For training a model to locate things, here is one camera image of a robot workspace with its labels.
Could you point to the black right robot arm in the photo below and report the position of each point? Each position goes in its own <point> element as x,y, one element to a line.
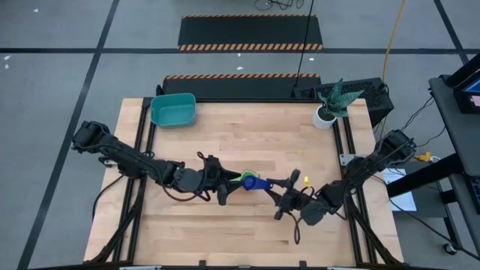
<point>367,165</point>

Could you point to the green measuring cup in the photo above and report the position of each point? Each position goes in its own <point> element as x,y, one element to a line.
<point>247,175</point>

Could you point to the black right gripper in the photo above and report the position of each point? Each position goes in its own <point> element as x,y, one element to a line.
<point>294,198</point>

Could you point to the black laptop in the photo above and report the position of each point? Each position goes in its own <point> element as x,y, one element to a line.
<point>467,97</point>

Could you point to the teal plastic basket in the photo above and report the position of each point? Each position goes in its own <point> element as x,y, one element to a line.
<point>172,110</point>

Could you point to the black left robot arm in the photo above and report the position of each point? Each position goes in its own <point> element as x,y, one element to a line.
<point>127,165</point>

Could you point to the white paper sheet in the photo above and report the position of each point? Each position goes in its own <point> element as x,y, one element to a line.
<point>407,200</point>

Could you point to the small dark blue measuring cup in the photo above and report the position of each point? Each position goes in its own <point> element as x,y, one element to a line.
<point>253,183</point>

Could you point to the black table clamp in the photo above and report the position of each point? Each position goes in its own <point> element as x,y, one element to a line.
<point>303,264</point>
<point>202,264</point>

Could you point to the snake plant in white pot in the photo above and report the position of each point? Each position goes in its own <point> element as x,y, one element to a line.
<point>322,119</point>

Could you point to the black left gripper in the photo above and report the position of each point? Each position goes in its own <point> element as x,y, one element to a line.
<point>213,178</point>

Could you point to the black aluminium table frame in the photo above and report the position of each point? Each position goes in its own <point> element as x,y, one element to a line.
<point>355,240</point>

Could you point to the yellow plug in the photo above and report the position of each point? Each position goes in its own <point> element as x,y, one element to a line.
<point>423,156</point>

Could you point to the black computer case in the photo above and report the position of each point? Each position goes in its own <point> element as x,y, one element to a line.
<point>371,97</point>

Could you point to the black hazard-striped floor mat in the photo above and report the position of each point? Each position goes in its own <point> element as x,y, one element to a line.
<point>247,32</point>
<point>240,88</point>

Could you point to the black desk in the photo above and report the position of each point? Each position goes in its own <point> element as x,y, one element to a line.
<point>457,138</point>

